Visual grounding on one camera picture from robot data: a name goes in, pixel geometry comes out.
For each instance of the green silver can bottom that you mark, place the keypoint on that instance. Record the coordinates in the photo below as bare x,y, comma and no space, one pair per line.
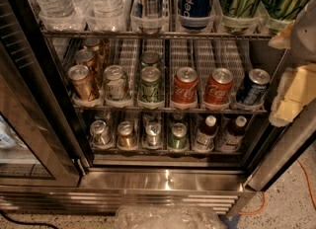
100,133

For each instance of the green soda can back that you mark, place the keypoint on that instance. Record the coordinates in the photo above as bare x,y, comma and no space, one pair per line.
150,58

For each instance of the silver can bottom shelf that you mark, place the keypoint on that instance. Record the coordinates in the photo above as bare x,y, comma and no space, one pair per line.
153,131

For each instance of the brown bottle white cap right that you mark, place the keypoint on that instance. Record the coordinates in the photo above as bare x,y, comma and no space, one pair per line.
232,135

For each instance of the brown bottle white cap left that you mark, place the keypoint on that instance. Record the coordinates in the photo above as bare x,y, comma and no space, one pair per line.
206,132

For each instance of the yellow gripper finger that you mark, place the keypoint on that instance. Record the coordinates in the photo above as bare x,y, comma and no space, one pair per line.
282,39
296,89

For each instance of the brown bottle white cap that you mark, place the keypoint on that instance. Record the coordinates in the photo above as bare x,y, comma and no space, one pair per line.
206,132
232,135

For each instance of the glass fridge door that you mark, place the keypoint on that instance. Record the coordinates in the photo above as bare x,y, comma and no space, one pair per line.
31,152

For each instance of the gold can middle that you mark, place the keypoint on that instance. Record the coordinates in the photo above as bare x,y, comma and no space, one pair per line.
89,58

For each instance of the green can bottom shelf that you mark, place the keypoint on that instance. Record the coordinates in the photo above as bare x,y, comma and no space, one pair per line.
178,136

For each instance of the gold can back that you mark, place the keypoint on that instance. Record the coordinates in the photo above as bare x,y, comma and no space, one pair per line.
97,45

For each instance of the gold can front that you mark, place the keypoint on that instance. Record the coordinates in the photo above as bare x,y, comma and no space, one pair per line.
83,81

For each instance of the red Coca-Cola can left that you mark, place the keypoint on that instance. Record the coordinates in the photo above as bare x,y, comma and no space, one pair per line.
185,85

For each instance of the red Coca-Cola can right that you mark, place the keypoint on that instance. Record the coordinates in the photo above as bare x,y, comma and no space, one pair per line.
219,84

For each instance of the blue Pepsi can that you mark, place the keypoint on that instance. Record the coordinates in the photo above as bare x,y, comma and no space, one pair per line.
194,14

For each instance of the top wire shelf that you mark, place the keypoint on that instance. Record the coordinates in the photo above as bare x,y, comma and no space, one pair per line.
167,35

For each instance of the dark blue soda can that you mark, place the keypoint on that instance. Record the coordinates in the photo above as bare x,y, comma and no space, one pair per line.
255,83

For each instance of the green soda can front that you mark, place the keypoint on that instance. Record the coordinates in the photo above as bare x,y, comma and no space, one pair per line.
150,90

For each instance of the wire shelf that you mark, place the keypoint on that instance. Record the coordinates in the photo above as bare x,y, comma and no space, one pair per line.
167,35
169,110

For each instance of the white green soda can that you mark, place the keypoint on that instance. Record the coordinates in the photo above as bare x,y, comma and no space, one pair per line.
116,83

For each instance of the red coca-cola can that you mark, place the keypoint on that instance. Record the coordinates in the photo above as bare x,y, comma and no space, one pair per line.
219,84
185,85

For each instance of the middle wire shelf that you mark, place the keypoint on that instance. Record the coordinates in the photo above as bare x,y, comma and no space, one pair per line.
169,110

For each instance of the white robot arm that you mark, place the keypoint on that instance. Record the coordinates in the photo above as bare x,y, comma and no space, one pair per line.
303,35

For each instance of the stainless steel fridge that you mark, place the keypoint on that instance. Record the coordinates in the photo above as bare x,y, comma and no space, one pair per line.
112,178

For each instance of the clear plastic bag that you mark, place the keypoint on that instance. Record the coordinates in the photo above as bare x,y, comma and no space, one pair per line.
167,217

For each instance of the gold can bottom shelf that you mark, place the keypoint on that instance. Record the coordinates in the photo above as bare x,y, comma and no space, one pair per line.
126,135

